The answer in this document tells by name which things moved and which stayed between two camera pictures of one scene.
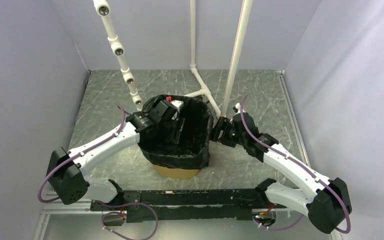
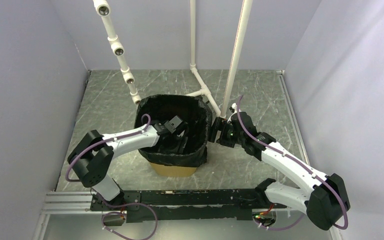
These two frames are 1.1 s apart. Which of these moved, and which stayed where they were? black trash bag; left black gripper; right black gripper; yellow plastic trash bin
Moved: left black gripper
Stayed: black trash bag; yellow plastic trash bin; right black gripper
